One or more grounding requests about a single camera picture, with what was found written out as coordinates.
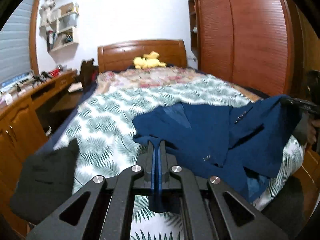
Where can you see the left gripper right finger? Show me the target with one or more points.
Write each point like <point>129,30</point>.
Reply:
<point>209,208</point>

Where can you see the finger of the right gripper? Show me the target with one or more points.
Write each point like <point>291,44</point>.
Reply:
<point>302,104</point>

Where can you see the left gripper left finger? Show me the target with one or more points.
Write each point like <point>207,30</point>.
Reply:
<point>102,208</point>

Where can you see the navy blue suit jacket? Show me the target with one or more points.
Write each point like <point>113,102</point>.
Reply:
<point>241,145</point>

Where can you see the right hand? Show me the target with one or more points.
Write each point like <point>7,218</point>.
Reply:
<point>311,134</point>

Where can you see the dark grey folded garment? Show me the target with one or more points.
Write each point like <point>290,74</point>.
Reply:
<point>300,132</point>

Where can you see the wooden door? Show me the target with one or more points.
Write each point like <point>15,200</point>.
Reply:
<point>310,50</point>

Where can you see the black folded garment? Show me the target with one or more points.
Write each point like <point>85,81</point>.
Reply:
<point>46,182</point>

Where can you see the green leaf print bedsheet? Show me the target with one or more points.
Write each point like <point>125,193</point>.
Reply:
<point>104,131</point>

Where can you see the wooden louvered wardrobe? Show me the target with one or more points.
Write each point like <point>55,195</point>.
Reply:
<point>246,42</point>

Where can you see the wooden desk cabinet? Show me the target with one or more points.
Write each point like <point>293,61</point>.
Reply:
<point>21,136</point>

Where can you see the floral pink blanket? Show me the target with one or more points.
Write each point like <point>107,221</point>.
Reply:
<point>109,82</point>

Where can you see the wooden headboard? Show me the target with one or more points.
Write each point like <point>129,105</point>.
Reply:
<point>119,56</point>

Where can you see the dark wooden chair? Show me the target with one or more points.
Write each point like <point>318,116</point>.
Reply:
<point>83,81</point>

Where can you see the red basket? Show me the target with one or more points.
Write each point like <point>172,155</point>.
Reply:
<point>55,72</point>

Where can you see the black tripod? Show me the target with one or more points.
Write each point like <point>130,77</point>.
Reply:
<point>40,79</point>

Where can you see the yellow plush toy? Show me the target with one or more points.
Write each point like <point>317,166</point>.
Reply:
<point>148,61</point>

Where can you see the grey window blind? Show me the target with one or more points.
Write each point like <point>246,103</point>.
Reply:
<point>14,57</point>

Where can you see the tied white curtain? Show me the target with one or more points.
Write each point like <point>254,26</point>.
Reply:
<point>46,13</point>

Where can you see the white wall shelf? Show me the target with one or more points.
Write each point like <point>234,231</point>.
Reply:
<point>62,31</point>

